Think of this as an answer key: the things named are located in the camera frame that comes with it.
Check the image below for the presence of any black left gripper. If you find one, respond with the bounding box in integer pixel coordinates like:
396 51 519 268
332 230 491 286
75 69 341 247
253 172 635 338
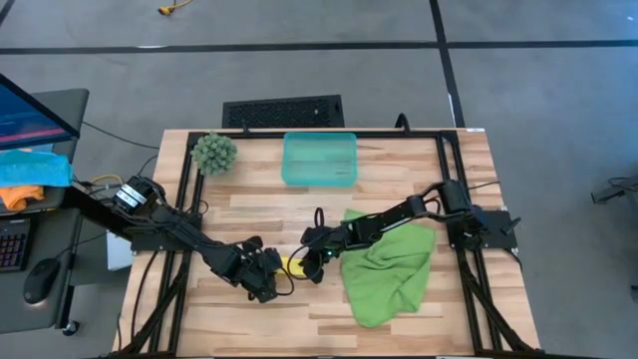
218 236 288 304

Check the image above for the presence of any orange cloth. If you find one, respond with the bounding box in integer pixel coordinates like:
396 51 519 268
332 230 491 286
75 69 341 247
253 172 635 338
0 184 45 211

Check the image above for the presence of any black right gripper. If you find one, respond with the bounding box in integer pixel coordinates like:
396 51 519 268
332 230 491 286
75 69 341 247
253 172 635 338
297 222 351 285

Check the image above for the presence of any white box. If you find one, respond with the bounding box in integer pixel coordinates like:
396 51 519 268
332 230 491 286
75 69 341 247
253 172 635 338
106 231 134 271

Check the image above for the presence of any teal translucent plastic basket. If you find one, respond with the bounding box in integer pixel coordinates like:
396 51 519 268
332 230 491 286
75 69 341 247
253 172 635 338
280 132 359 188

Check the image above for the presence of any artificial green potted plant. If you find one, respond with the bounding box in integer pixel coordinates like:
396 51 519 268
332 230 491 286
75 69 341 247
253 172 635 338
190 132 238 177

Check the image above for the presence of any yellow microfiber towel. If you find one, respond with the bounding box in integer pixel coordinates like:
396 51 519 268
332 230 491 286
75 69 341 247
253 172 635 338
278 254 309 279

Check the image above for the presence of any black computer mouse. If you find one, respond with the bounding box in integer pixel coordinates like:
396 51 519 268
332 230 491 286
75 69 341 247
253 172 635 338
22 257 62 305

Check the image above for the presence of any black backlit keyboard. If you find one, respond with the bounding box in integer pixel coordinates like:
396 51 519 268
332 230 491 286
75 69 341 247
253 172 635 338
0 217 32 273

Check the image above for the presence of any green microfiber towel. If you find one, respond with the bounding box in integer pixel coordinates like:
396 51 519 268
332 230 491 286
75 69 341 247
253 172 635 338
339 207 438 329

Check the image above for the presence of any yellow floor cable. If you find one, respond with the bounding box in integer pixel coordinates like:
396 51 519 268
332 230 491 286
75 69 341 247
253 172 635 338
158 0 193 16

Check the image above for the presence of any computer monitor with blue screen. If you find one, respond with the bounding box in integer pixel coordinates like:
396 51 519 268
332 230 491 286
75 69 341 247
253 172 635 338
0 73 81 151

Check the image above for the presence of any blue cloth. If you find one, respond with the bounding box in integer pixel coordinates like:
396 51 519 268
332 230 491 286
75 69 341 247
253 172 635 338
0 149 75 188

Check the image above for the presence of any grey side desk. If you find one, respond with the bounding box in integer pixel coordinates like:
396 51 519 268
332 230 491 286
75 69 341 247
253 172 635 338
0 88 91 336

